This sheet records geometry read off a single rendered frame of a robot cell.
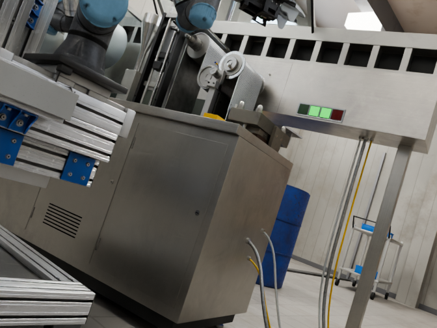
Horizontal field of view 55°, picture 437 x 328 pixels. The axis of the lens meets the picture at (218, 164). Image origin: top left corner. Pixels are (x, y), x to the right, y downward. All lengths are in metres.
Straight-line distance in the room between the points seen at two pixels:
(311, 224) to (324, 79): 6.13
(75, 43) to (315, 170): 7.45
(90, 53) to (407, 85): 1.48
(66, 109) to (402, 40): 1.69
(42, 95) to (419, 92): 1.66
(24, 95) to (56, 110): 0.08
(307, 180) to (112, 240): 6.82
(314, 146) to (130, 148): 6.89
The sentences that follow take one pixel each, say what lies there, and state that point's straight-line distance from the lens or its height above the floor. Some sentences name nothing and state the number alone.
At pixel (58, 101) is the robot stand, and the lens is 1.08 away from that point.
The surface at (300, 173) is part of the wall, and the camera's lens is 8.57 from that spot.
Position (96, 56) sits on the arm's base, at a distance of 1.27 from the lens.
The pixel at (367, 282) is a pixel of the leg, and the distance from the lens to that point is 2.19.
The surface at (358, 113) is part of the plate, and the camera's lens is 2.17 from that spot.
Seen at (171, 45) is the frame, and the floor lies 1.27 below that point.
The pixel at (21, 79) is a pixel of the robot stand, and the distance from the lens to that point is 1.04.
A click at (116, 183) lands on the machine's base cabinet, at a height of 0.52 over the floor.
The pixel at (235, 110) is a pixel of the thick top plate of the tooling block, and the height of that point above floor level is 1.01.
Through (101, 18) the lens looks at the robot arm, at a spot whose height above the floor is 0.93.
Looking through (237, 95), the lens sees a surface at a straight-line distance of 2.09.
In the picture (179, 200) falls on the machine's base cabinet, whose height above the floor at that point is 0.54.
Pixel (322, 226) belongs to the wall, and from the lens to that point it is 8.14.
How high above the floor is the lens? 0.59
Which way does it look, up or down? 5 degrees up
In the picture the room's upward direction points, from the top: 18 degrees clockwise
